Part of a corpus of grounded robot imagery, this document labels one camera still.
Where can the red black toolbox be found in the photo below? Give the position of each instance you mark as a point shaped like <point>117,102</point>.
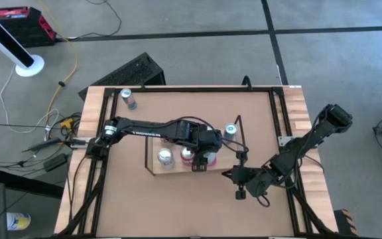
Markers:
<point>22,28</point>

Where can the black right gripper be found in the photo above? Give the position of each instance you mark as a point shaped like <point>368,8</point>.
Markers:
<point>250,181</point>

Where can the red Fanta can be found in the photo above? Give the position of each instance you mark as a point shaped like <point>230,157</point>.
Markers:
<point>187,154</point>

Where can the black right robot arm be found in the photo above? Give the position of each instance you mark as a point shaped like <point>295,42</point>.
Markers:
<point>297,147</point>

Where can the teal silver energy drink can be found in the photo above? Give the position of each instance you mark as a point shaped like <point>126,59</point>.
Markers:
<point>230,130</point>

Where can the white black tower stand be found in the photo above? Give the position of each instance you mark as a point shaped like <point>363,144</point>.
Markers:
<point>5,41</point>

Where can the hazard-striped black block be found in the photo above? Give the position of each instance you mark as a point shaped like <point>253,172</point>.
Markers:
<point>345,222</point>

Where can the flat black power strip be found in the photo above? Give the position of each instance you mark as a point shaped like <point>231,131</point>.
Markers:
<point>41,145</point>

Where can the blue silver energy drink can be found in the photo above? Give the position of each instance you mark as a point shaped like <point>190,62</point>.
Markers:
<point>128,99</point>

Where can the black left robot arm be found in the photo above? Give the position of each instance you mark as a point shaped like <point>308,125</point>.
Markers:
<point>144,127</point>

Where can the yellow plug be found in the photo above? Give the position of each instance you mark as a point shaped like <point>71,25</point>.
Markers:
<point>67,123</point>

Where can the black aluminium table frame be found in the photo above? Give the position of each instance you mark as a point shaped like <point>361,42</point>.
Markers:
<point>211,89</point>

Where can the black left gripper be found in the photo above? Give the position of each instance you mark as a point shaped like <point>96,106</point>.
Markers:
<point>209,146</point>

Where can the black power adapter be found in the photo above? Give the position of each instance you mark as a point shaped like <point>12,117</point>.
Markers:
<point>55,162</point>

